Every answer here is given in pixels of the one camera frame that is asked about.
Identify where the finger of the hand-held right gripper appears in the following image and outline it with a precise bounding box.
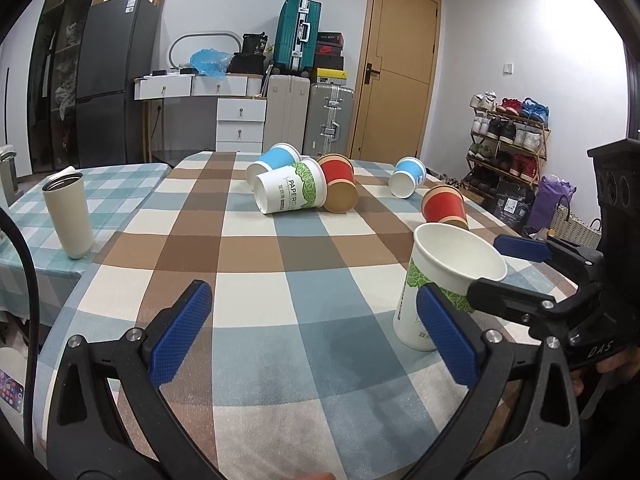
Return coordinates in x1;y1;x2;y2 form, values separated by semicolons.
466;277;576;333
493;234;607;286

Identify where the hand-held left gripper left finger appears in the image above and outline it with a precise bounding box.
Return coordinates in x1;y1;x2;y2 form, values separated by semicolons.
46;280;223;480

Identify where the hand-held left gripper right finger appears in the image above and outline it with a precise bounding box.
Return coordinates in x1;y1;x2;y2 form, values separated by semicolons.
399;282;582;480

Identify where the white green leaf paper cup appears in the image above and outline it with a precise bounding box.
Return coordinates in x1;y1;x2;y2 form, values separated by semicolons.
253;158;329;216
392;223;509;352

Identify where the red brown paper cup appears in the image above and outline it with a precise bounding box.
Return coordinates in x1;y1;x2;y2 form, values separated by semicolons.
421;184;470;231
318;153;359;214

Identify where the blue white paper cup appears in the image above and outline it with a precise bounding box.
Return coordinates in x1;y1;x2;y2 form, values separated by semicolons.
389;156;427;199
245;143;302;183

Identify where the person's right hand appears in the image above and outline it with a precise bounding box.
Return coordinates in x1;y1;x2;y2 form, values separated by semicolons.
570;350;640;398

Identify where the woven basket bag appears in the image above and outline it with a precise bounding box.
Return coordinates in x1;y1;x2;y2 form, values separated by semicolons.
549;195;604;250

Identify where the black cardboard box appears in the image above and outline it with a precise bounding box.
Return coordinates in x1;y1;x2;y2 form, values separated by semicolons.
492;179;540;225

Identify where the purple bag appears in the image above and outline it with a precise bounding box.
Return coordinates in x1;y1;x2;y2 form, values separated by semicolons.
527;174;577;232

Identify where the wooden shoe rack with shoes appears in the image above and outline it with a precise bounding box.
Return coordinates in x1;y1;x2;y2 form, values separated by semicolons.
461;91;552;198

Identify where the brown blue checkered tablecloth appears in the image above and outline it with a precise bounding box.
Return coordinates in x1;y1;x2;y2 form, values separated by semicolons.
30;150;583;480

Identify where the teal white checkered tablecloth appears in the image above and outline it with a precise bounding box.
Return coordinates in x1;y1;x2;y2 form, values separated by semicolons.
0;162;174;322

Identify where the white steel tumbler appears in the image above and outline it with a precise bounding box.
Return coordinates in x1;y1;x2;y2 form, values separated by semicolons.
41;165;95;260

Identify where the smartphone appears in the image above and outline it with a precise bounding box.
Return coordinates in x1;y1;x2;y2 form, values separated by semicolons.
0;369;26;415

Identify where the wooden door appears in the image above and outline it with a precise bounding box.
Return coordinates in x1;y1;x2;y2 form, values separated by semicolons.
349;0;444;167

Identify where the white dressing table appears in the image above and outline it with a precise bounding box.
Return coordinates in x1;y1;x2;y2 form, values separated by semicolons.
133;73;269;157

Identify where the silver hard suitcase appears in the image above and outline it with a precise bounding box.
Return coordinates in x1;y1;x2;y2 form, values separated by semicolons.
302;82;355;159

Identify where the white bin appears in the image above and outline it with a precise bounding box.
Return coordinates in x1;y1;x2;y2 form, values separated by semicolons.
0;144;22;207

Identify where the beige hard suitcase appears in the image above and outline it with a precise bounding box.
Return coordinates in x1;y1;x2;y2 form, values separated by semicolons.
262;73;311;155

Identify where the dark grey refrigerator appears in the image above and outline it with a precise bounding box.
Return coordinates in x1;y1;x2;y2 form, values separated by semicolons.
75;0;162;169

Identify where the stack of shoe boxes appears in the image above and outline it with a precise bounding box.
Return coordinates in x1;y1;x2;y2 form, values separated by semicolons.
312;32;347;86

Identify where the blue plastic bag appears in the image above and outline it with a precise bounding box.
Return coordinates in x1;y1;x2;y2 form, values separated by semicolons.
189;48;234;81

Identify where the oval vanity mirror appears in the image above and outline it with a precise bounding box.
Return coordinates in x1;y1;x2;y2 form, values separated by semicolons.
167;31;242;75

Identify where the black bag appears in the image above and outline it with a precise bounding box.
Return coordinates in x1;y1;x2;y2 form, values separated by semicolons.
226;33;269;76

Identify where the glass door display cabinet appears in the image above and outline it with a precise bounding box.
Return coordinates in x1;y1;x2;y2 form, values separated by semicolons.
26;0;95;175

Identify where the teal hard suitcase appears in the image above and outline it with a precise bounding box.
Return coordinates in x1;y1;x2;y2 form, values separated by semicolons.
273;0;322;75

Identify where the black cable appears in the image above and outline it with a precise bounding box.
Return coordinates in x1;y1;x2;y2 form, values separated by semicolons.
0;207;45;461

